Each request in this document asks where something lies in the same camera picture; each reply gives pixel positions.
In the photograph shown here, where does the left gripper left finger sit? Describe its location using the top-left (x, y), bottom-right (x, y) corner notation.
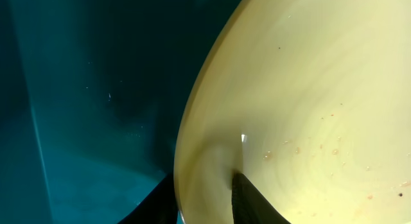
top-left (118, 173), bottom-right (179, 224)

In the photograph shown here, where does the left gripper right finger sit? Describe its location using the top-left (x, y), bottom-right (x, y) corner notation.
top-left (231, 173), bottom-right (290, 224)

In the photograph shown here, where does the yellow-green plate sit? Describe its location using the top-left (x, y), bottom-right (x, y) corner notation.
top-left (174, 0), bottom-right (410, 224)

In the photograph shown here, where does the blue plastic tray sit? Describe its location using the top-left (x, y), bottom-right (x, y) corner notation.
top-left (1, 0), bottom-right (241, 223)

